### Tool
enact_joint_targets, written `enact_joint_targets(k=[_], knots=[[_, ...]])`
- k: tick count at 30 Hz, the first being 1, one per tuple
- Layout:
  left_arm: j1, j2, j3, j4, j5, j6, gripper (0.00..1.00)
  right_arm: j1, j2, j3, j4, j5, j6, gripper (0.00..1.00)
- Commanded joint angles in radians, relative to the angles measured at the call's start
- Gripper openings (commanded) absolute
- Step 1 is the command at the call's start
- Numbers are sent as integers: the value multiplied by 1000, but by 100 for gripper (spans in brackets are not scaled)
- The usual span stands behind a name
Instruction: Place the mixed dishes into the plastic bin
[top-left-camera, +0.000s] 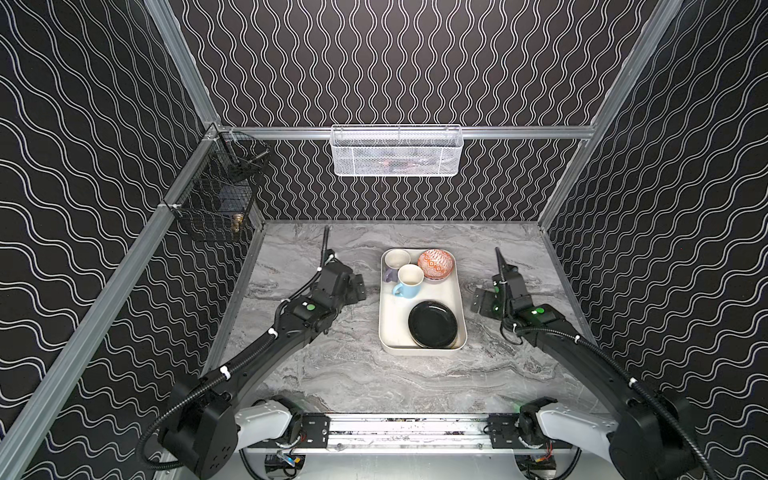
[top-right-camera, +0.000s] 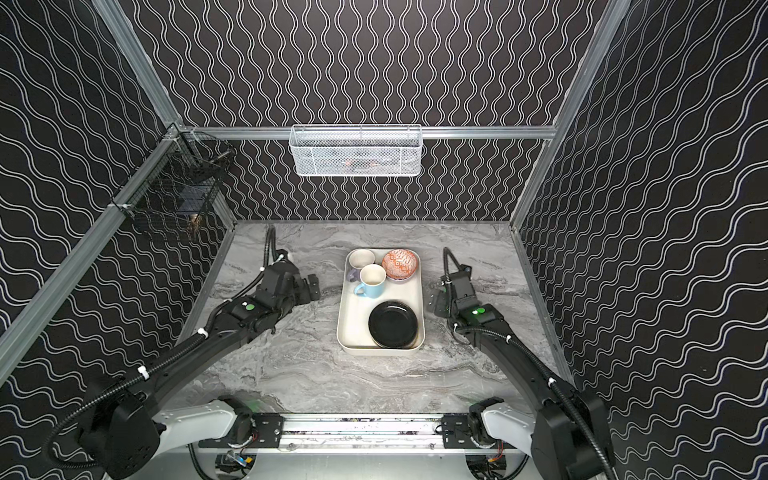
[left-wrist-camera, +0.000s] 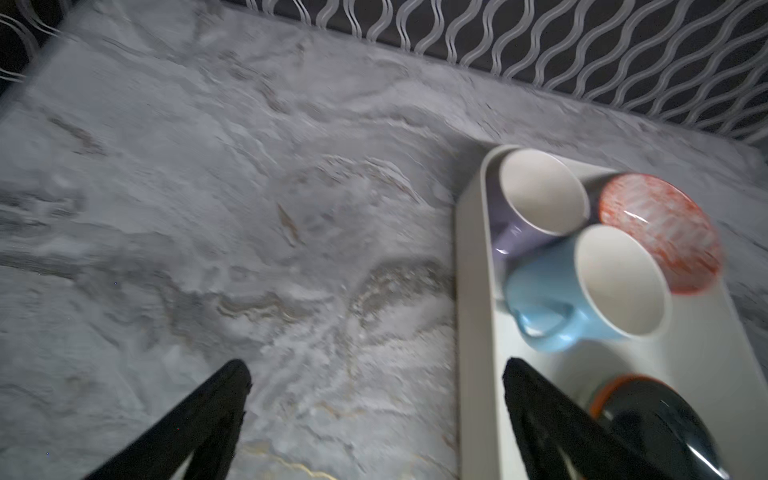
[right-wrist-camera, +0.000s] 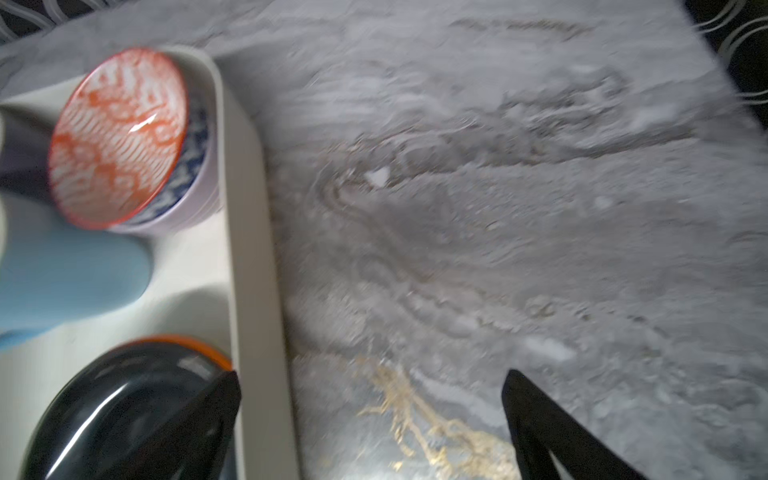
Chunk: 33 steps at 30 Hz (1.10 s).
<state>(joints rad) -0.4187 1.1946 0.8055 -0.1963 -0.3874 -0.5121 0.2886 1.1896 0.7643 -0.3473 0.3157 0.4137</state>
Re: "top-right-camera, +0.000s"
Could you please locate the black wire basket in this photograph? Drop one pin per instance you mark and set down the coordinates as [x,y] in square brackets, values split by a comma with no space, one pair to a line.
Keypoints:
[177,201]

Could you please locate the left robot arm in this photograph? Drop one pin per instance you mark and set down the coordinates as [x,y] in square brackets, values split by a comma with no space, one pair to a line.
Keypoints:
[115,428]

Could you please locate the orange patterned bowl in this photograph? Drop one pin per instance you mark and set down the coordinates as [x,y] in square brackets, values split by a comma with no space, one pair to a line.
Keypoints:
[400,261]

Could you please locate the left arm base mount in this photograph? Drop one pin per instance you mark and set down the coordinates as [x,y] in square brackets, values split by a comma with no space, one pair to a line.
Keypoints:
[262,430]

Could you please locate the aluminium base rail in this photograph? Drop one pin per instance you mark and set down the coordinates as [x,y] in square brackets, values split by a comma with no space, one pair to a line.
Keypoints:
[305,433]

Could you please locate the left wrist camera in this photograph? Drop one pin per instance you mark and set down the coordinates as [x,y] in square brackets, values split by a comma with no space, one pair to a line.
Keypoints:
[279,270]

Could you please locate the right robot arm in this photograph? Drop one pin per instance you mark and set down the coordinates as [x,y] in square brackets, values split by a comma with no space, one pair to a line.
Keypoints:
[570,438]

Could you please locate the lavender mug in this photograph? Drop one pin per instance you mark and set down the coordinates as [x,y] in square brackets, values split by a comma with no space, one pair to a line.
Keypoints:
[357,260]

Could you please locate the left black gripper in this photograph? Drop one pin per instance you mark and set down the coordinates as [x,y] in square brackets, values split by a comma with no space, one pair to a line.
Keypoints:
[306,288]

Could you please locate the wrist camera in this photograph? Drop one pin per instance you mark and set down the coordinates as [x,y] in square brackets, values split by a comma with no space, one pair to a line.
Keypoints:
[459,284]
[279,270]

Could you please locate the white plastic bin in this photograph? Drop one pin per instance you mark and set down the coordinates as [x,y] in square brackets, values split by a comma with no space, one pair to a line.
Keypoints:
[352,325]

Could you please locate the light blue mug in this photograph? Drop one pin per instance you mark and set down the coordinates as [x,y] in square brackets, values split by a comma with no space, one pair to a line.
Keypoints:
[372,281]

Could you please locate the white wire mesh basket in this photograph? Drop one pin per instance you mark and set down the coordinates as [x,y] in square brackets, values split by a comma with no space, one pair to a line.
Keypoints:
[356,150]

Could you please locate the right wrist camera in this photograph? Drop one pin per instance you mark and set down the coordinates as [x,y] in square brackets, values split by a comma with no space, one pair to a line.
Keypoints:
[459,284]

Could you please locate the lavender bowl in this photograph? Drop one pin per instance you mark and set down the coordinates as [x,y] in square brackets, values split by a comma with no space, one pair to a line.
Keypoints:
[400,278]

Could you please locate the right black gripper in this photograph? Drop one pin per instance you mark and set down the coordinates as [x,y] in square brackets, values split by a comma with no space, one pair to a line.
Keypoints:
[444,297]

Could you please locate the black plate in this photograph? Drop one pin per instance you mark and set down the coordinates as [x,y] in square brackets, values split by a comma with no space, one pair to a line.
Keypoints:
[393,325]

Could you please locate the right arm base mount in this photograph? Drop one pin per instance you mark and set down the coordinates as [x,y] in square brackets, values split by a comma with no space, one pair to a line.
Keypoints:
[473,431]

